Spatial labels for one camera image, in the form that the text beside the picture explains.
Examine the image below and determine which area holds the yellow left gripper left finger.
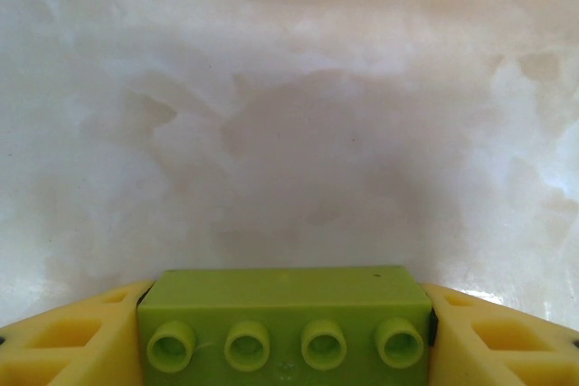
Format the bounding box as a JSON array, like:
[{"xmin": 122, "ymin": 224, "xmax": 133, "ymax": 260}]
[{"xmin": 0, "ymin": 280, "xmax": 157, "ymax": 386}]

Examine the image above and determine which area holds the lime green 2x4 lego brick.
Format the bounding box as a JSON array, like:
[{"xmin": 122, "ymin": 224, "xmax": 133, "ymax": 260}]
[{"xmin": 137, "ymin": 265, "xmax": 432, "ymax": 386}]

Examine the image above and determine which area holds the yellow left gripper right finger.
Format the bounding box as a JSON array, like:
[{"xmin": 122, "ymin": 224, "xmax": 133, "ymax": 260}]
[{"xmin": 420, "ymin": 283, "xmax": 579, "ymax": 386}]

